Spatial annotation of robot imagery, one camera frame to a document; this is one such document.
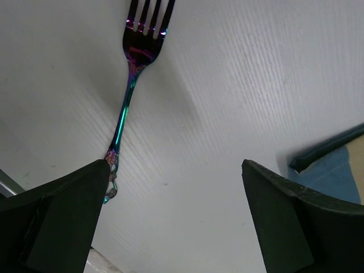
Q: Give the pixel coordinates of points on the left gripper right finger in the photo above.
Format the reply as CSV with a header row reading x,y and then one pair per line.
x,y
300,229

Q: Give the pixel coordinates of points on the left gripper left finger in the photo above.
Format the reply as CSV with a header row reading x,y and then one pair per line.
x,y
50,228

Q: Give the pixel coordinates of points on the blue beige checkered placemat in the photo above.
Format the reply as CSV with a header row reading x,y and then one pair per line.
x,y
334,167

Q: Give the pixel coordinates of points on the iridescent metal fork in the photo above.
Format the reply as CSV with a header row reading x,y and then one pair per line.
x,y
141,44

